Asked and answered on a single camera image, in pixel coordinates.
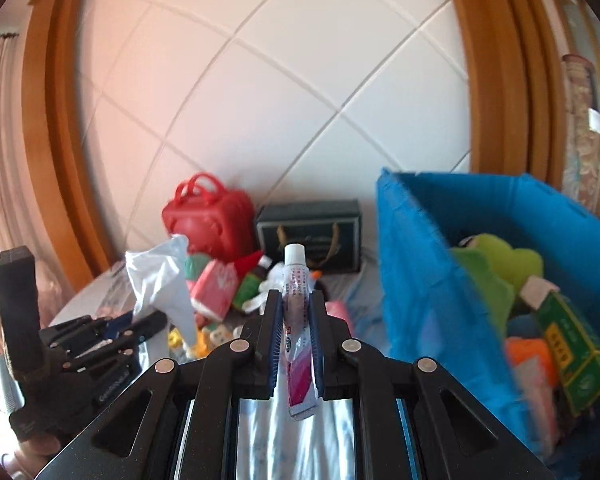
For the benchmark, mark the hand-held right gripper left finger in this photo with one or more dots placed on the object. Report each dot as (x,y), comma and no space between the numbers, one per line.
(275,355)

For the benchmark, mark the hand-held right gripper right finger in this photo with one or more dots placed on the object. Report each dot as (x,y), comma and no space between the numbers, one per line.
(317,355)

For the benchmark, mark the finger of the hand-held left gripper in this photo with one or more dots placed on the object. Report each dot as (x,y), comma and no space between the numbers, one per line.
(130,340)
(80,330)

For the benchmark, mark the white toothpaste tube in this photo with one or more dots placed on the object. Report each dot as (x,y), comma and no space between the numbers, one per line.
(296,310)

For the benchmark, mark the white plastic bag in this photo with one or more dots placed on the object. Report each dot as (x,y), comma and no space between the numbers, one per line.
(160,280)

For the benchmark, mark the blue storage box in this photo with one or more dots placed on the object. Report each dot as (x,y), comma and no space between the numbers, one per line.
(415,280)

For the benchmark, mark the green cardboard box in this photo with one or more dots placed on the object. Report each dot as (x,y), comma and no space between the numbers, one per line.
(572,355)

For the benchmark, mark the pink tissue pack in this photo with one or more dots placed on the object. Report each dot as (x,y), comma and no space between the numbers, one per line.
(337,312)

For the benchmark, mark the yellow toy pieces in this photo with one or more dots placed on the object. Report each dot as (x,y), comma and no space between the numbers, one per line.
(210,337)

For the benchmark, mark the white striped bedsheet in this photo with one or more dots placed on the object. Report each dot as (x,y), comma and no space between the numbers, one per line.
(370,310)

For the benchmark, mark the white plush toy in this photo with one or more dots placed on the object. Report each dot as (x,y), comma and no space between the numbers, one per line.
(272,285)

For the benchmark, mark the green red plush toy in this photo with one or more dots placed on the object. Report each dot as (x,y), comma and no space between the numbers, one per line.
(246,285)

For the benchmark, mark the pink white cardboard box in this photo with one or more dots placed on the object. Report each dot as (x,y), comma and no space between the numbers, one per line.
(212,290)

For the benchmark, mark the brown bottle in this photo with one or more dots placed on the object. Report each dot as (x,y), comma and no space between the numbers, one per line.
(265,262)

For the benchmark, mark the dark green gift bag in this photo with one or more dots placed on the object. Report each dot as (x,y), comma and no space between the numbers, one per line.
(310,225)

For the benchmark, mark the red handbag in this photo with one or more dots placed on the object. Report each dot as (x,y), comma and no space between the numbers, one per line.
(205,220)

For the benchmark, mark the orange soft item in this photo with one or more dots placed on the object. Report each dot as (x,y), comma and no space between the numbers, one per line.
(527,352)

